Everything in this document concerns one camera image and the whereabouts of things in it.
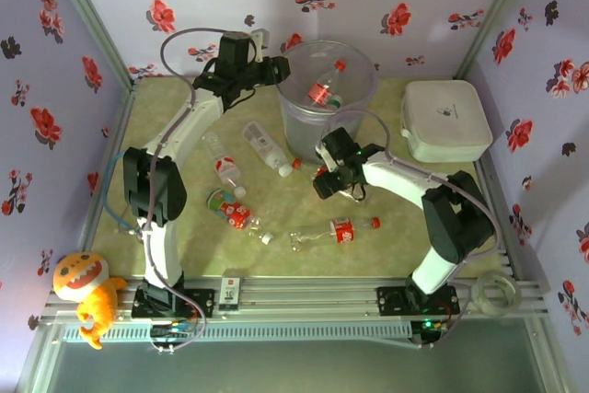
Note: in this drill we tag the aluminium corner frame post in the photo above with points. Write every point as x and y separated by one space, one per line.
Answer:
94 20
497 8

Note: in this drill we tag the translucent mesh plastic bin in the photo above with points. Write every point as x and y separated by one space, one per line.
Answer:
299 135

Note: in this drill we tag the control board with green light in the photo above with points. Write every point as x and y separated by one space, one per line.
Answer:
430 326

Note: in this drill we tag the clear bottle white barcode label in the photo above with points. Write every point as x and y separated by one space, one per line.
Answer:
263 142

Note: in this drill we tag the white plastic case with lock logo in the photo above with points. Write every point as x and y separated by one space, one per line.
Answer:
444 119

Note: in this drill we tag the orange plush toy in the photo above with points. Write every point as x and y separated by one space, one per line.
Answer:
87 282

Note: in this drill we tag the clear tape roll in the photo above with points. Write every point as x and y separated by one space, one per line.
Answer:
481 303

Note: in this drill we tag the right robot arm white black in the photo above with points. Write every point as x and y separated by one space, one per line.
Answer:
400 176

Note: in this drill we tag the small white card black frame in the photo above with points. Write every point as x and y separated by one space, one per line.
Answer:
230 292

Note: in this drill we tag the aluminium front rail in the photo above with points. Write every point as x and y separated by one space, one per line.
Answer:
299 294

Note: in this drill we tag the clear bottle red white label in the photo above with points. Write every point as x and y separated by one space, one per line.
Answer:
225 167

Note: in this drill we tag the aluminium side rail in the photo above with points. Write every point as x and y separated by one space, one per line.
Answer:
506 250
123 112

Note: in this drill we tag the crushed bottle red label white cap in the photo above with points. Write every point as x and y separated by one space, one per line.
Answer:
234 213

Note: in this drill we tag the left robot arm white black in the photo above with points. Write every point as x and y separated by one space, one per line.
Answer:
161 250

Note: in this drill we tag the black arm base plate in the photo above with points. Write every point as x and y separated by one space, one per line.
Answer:
202 301
391 301

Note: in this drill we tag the clear bottle with green label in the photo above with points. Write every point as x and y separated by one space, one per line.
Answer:
336 101

